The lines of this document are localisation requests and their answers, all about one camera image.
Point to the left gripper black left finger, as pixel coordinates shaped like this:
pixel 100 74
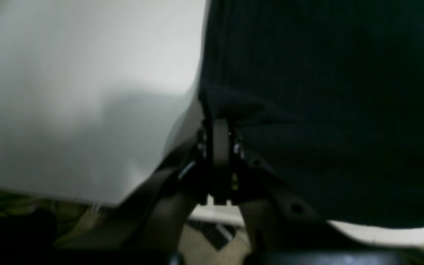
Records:
pixel 146 228

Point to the black T-shirt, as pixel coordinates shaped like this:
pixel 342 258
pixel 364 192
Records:
pixel 330 93

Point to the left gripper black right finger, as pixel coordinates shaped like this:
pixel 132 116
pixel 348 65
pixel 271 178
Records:
pixel 283 228

